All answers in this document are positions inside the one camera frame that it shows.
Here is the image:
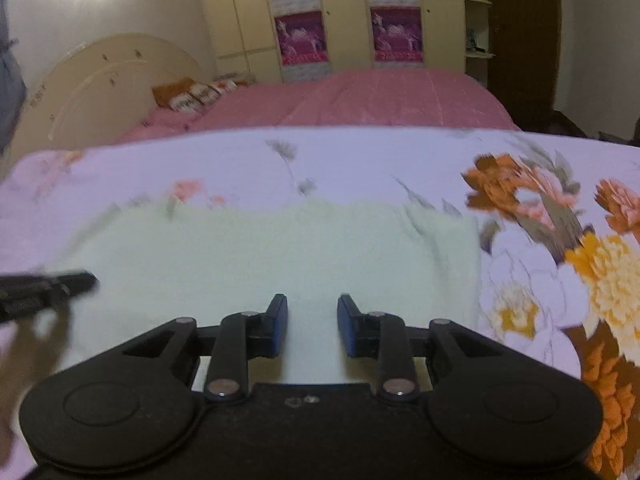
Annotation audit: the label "orange patterned pillow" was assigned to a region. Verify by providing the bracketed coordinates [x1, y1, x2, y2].
[152, 78, 252, 113]

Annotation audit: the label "pale green cloth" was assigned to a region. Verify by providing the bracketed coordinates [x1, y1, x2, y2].
[56, 200, 480, 384]

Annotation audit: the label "grey tied curtain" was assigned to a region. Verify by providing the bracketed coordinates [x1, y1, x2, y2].
[0, 0, 27, 153]

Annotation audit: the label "pink checked bedspread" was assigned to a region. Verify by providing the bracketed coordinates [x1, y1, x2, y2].
[116, 68, 518, 144]

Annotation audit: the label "person's left hand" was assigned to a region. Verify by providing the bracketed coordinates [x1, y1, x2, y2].
[1, 304, 72, 467]

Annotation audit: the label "lower right magenta poster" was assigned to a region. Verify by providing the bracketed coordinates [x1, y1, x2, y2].
[370, 6, 424, 67]

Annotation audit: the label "dark wooden door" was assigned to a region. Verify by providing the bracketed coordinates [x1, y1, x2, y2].
[488, 0, 561, 132]

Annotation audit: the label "cream wardrobe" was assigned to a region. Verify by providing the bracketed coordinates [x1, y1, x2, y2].
[201, 0, 465, 84]

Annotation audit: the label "cream rounded headboard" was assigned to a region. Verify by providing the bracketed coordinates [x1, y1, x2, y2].
[1, 32, 205, 171]

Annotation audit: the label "lilac floral bed sheet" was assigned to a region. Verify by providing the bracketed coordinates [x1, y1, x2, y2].
[1, 128, 639, 479]

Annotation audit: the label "lower left magenta poster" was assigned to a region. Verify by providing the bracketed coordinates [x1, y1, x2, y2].
[274, 11, 331, 82]

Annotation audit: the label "cream corner shelves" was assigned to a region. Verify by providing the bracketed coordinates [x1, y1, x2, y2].
[464, 0, 495, 88]

